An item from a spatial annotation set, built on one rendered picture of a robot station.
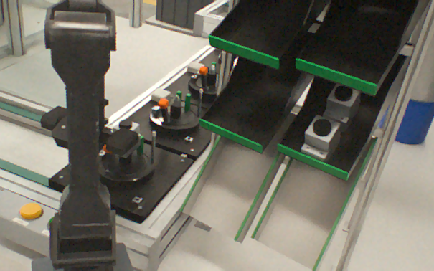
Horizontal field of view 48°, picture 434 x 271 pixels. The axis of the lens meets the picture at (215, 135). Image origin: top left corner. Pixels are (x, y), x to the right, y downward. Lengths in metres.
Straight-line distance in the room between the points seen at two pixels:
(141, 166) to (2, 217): 0.31
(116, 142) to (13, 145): 0.49
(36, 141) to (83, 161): 0.70
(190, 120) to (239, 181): 0.38
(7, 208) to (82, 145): 0.46
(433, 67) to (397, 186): 0.39
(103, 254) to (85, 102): 0.22
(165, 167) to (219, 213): 0.23
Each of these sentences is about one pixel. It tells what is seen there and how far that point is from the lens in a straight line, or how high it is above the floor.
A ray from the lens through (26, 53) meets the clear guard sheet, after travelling 1.39.
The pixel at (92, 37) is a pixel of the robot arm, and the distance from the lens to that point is 0.60.
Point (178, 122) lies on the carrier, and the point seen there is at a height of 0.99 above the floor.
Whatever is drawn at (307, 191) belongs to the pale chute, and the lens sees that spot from 0.97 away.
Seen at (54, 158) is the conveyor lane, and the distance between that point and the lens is 1.28.
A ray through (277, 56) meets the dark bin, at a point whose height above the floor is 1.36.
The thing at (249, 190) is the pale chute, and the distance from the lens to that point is 0.97.
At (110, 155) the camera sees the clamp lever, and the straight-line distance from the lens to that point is 1.05.
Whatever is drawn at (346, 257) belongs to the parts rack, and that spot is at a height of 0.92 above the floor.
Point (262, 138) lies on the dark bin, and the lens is 0.87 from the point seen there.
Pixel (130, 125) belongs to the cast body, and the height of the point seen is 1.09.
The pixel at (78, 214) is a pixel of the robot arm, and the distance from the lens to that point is 0.69.
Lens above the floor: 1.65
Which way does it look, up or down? 32 degrees down
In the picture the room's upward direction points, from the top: 8 degrees clockwise
